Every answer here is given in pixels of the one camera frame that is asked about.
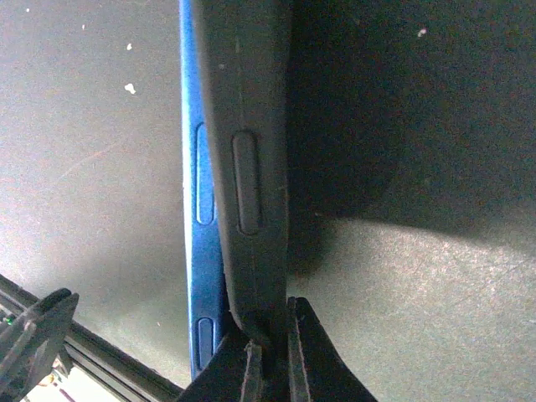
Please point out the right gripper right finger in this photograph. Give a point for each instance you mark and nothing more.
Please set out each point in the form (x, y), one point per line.
(315, 369)

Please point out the blue phone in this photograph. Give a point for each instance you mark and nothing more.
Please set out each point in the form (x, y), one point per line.
(204, 263)

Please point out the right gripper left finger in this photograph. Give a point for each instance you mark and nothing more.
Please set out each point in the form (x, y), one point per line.
(234, 373)

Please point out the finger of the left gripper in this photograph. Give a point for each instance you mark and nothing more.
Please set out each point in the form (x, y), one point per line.
(31, 343)

